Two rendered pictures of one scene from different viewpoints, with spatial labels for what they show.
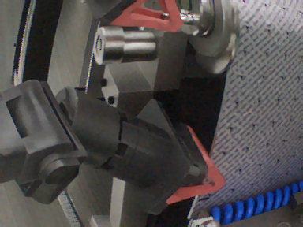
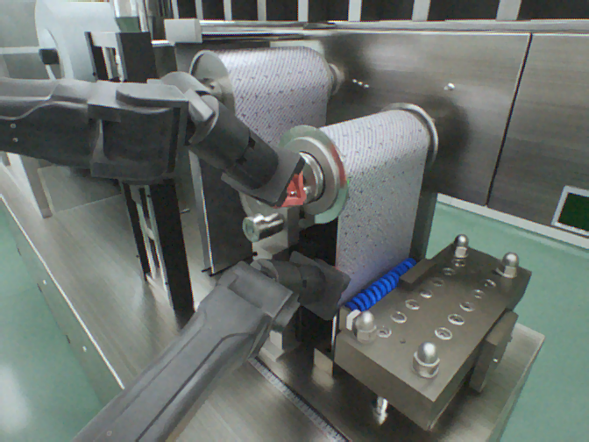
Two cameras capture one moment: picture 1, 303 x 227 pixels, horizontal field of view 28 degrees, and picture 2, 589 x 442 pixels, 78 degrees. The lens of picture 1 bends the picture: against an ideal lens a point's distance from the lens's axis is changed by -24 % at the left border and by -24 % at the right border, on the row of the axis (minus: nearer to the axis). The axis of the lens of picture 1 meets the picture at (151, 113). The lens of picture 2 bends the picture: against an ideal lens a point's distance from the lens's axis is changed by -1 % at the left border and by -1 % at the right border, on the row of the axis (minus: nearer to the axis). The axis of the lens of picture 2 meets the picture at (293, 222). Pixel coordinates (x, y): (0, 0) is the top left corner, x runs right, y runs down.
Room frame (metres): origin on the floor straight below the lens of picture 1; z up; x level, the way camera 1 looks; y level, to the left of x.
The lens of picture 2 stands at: (0.14, 0.16, 1.45)
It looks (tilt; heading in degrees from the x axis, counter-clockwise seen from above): 28 degrees down; 340
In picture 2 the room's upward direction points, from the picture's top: straight up
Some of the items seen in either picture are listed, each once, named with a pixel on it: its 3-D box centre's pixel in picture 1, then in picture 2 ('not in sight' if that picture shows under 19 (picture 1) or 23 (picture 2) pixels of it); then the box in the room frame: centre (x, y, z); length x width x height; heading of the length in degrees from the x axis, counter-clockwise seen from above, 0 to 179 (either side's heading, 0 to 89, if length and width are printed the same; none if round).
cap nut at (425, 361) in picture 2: not in sight; (427, 355); (0.41, -0.13, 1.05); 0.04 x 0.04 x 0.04
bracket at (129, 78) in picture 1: (127, 146); (275, 284); (0.63, 0.02, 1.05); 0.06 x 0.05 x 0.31; 114
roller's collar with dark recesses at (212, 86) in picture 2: not in sight; (198, 97); (0.83, 0.09, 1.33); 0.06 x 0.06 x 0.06; 24
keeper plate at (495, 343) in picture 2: not in sight; (494, 351); (0.44, -0.31, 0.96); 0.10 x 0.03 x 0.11; 114
